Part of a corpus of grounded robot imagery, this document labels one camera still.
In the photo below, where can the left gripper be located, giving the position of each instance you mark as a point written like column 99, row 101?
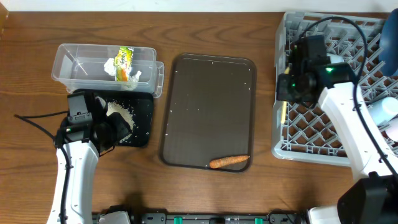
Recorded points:
column 122, row 128

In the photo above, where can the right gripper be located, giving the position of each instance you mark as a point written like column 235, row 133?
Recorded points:
column 282, row 94

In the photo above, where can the yellow plastic spoon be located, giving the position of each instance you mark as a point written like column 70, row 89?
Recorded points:
column 284, row 103

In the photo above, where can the white rice pile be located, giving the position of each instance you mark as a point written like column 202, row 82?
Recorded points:
column 114, row 107

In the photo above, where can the black plastic bin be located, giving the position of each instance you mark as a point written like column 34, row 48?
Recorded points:
column 139, row 104

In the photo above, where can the light blue bowl with rice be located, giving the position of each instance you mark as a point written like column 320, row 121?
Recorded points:
column 335, row 58

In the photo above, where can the white tissue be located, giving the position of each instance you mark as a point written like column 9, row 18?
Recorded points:
column 133, row 81

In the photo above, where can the yellow green snack wrapper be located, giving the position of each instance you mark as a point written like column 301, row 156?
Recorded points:
column 123, row 63

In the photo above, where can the clear plastic bin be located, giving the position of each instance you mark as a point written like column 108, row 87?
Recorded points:
column 81, row 66

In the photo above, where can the orange carrot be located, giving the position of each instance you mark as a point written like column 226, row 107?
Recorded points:
column 226, row 161

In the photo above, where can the light blue cup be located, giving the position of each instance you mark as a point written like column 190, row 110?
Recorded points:
column 382, row 111

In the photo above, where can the dark blue plate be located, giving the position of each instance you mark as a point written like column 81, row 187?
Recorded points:
column 388, row 43

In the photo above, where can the pink cup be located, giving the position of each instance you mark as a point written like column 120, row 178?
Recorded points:
column 392, row 130

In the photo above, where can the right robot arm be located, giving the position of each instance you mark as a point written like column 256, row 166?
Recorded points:
column 334, row 87

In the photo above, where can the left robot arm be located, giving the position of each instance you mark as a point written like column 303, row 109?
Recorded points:
column 83, row 135

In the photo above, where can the grey dishwasher rack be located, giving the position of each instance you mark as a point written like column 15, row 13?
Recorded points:
column 308, row 135

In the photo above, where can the brown serving tray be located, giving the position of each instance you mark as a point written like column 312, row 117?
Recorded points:
column 210, row 112

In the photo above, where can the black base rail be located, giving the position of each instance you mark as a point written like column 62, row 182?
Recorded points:
column 124, row 214

